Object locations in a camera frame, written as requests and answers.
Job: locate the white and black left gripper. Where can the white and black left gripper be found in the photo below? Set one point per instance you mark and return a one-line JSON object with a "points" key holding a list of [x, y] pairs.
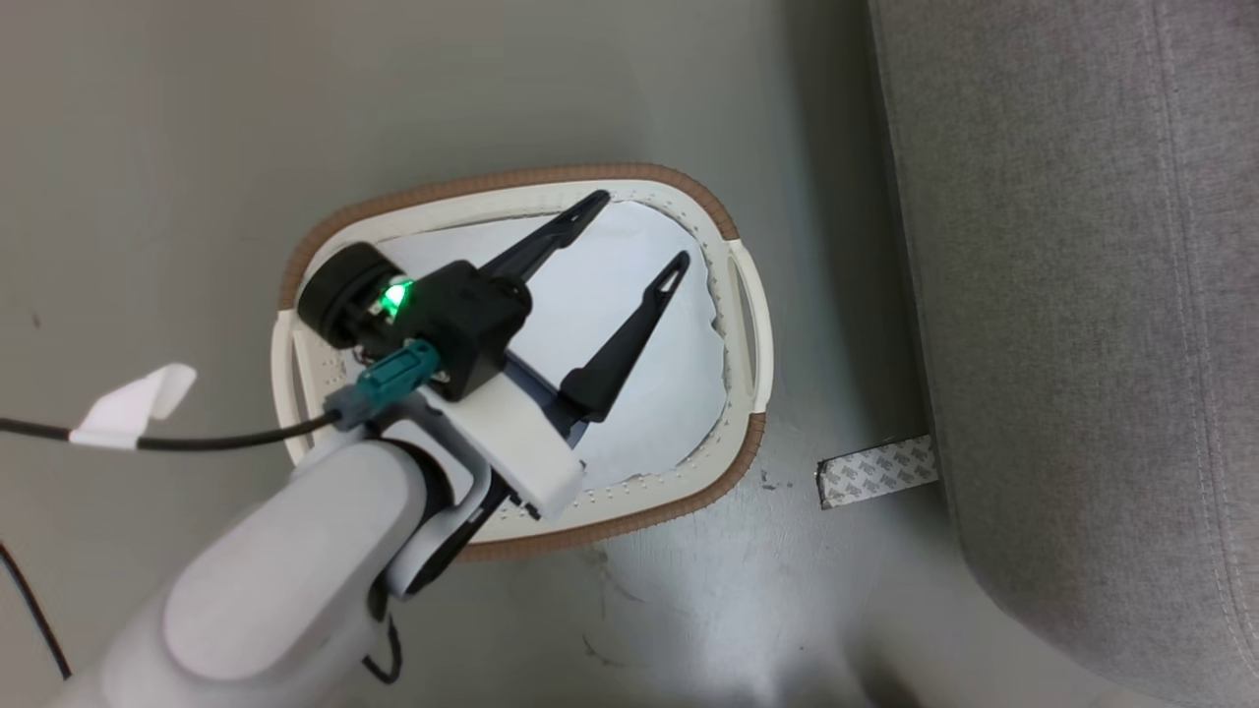
{"points": [[516, 442]]}

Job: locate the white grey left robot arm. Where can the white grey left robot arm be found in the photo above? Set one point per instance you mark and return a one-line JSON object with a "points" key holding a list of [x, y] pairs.
{"points": [[275, 590]]}

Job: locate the white sheet basket liner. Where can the white sheet basket liner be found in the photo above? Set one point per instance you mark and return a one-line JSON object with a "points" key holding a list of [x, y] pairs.
{"points": [[600, 295]]}

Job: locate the white laundry basket brown rim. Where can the white laundry basket brown rim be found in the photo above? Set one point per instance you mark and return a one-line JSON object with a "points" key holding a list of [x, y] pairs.
{"points": [[639, 492]]}

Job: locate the patterned grey tape strip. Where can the patterned grey tape strip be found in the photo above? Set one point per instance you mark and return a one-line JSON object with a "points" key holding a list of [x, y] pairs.
{"points": [[875, 472]]}

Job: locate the grey fabric sofa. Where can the grey fabric sofa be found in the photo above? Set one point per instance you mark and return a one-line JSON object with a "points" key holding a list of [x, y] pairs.
{"points": [[1082, 295]]}

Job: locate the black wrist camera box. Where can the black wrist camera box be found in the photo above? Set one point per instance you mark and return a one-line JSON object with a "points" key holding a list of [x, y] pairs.
{"points": [[477, 320]]}

